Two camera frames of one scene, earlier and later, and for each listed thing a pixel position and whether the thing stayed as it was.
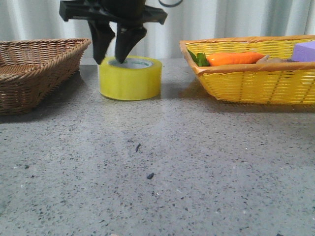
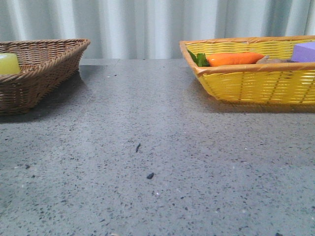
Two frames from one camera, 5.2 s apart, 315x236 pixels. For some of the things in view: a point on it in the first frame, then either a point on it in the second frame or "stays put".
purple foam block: [304, 51] stays put
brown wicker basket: [31, 71] stays put
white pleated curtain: [35, 19] stays put
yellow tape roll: [137, 78] -> [9, 64]
